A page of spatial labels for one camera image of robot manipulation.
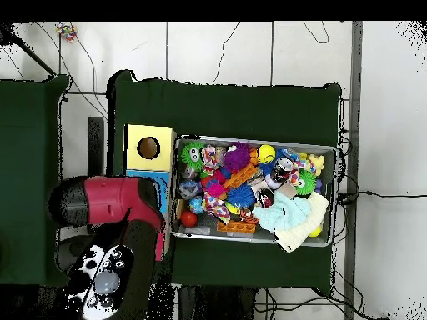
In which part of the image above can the wooden three-hole box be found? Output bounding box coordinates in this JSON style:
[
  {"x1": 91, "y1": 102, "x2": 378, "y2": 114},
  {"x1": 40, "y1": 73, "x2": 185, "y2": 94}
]
[{"x1": 123, "y1": 124, "x2": 178, "y2": 261}]

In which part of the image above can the purple spiky toy with eyes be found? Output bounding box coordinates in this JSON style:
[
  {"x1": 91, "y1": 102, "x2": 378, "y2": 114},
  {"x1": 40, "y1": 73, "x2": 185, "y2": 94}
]
[{"x1": 221, "y1": 141, "x2": 253, "y2": 173}]

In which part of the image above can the green spiky toy with eyes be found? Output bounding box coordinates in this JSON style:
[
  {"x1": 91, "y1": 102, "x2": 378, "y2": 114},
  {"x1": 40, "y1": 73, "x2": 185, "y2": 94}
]
[{"x1": 178, "y1": 142, "x2": 205, "y2": 173}]

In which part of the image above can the polka dot paper napkin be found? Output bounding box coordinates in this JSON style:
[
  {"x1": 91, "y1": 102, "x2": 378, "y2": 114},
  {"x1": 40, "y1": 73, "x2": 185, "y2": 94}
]
[{"x1": 201, "y1": 192, "x2": 232, "y2": 225}]

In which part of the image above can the blue spiky ball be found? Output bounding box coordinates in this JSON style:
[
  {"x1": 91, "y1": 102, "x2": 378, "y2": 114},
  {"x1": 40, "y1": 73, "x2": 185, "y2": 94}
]
[{"x1": 225, "y1": 183, "x2": 257, "y2": 209}]

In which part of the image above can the red rubber ball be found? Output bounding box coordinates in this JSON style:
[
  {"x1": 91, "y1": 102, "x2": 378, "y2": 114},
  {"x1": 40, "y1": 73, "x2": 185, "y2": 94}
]
[{"x1": 180, "y1": 210, "x2": 198, "y2": 228}]

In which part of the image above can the crushed black can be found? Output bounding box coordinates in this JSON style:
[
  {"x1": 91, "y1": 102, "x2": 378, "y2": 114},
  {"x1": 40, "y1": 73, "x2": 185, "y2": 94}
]
[{"x1": 255, "y1": 187, "x2": 275, "y2": 208}]

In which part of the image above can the yellow smiley ball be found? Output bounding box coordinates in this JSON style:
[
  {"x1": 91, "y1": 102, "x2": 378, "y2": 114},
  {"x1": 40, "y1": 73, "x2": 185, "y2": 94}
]
[{"x1": 256, "y1": 143, "x2": 277, "y2": 165}]

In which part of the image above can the crushed silver can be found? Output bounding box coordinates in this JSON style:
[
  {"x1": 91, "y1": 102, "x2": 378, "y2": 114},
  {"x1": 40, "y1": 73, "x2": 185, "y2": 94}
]
[{"x1": 269, "y1": 157, "x2": 294, "y2": 184}]

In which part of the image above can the dark green tablecloth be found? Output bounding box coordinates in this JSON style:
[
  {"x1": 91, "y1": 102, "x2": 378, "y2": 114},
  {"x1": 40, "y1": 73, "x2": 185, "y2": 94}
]
[
  {"x1": 0, "y1": 74, "x2": 75, "y2": 288},
  {"x1": 104, "y1": 69, "x2": 343, "y2": 296}
]

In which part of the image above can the cream knitted cloth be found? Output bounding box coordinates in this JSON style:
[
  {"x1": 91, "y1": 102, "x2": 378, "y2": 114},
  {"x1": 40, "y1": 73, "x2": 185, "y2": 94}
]
[{"x1": 274, "y1": 191, "x2": 330, "y2": 253}]

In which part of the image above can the small multicoloured toy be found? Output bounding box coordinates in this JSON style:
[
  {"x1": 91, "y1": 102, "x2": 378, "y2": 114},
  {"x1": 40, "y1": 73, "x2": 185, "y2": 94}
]
[{"x1": 54, "y1": 22, "x2": 78, "y2": 43}]

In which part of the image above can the wire mesh bin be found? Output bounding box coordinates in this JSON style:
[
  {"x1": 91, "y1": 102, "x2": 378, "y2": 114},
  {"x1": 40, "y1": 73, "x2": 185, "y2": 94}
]
[{"x1": 168, "y1": 134, "x2": 338, "y2": 248}]

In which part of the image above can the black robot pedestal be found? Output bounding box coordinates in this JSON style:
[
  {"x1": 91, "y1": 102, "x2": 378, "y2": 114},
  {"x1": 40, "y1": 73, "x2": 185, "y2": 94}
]
[{"x1": 176, "y1": 285, "x2": 256, "y2": 320}]

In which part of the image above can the black power cable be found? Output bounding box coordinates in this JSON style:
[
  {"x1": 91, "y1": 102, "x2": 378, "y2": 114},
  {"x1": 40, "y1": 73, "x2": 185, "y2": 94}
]
[{"x1": 336, "y1": 189, "x2": 427, "y2": 205}]

